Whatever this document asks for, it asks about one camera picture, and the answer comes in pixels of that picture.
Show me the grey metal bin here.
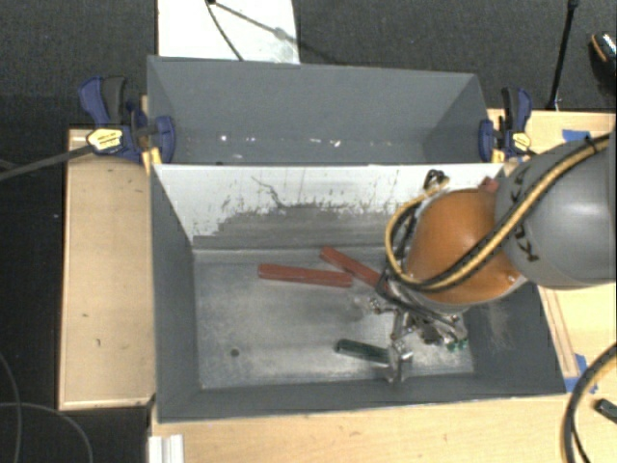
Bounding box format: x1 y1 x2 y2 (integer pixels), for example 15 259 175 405
146 54 568 423

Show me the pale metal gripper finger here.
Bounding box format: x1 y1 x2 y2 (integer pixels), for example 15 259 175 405
396 350 416 384
383 347 400 384

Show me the dark green flat block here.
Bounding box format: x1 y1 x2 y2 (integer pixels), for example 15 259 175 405
335 338 392 364

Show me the pale wood board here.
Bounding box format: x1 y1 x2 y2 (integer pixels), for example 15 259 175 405
57 125 158 412

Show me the red-brown flat block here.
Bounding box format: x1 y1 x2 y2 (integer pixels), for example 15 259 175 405
256 263 355 289
319 245 388 292

